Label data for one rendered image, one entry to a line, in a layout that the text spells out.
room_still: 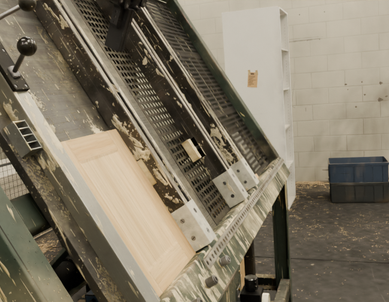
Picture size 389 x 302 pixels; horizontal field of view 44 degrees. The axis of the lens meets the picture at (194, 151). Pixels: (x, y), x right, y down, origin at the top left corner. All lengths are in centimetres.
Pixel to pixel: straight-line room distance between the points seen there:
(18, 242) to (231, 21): 439
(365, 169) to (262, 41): 170
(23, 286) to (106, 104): 68
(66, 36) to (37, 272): 78
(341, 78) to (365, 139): 81
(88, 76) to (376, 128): 520
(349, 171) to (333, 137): 109
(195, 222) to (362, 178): 411
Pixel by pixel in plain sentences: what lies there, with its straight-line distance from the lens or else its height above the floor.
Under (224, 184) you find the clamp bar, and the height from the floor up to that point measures 97.
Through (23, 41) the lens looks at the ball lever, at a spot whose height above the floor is 145.
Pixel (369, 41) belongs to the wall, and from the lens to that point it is 627.
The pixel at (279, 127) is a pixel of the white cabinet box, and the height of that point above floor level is 87.
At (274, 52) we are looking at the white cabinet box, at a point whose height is 161.
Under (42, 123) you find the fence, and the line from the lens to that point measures 107.
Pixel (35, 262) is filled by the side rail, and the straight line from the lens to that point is 83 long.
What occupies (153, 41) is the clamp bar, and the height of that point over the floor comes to 154.
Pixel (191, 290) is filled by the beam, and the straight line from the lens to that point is 118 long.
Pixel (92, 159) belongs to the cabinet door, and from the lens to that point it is 118.
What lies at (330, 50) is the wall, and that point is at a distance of 628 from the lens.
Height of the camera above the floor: 134
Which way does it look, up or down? 8 degrees down
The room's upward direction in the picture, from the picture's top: 4 degrees counter-clockwise
